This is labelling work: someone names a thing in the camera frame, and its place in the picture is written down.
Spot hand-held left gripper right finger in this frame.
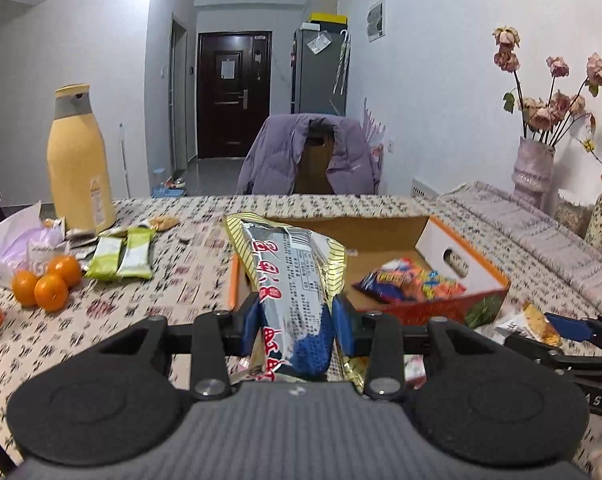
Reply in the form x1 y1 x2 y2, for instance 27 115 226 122
333 295 488 403

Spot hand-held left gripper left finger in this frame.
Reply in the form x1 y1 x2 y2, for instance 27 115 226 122
98 292 262 403

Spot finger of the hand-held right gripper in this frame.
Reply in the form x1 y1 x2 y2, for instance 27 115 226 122
545 312 602 342
503 333 602 377

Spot white orange cracker packet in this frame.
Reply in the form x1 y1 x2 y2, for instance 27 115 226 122
495 302 564 349

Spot silver gold snack packet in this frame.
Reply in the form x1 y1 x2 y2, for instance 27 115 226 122
224 213 368 392

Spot red puffed snack bag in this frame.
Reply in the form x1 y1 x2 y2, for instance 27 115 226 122
351 258 468 306

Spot red orange cardboard box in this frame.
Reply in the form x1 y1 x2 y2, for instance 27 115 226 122
228 214 512 329

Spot round biscuit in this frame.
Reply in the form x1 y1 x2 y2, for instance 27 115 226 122
148 213 180 232

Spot green white snack packet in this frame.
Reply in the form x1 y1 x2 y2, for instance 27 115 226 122
116 227 155 281
84 235 124 281

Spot pink ceramic vase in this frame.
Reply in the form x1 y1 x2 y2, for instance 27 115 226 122
511 135 557 211

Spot blue floor container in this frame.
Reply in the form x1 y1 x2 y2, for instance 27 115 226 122
150 167 187 196

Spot wooden chair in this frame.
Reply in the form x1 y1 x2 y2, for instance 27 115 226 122
293 129 340 195

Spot purple padded jacket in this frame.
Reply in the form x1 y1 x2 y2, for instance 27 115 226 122
235 113 382 196

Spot orange mandarin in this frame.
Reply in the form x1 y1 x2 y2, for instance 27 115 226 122
33 273 70 313
47 254 82 289
12 269 40 309

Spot white mop stick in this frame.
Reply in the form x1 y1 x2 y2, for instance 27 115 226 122
118 122 132 199

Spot dried pink roses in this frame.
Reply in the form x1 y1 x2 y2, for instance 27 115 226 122
491 24 602 149

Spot dark entrance door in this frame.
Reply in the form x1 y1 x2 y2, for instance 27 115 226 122
196 30 273 160

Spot yellow thermos bottle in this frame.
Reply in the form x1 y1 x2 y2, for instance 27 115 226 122
46 83 117 234

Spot side room door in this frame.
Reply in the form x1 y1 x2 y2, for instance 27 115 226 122
169 12 190 174

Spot lilac plastic bag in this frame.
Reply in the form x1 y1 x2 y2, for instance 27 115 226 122
0 202 67 291

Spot grey refrigerator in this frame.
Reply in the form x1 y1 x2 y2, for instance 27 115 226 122
291 27 352 117

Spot folded umbrella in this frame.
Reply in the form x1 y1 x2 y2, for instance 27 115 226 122
333 29 352 96

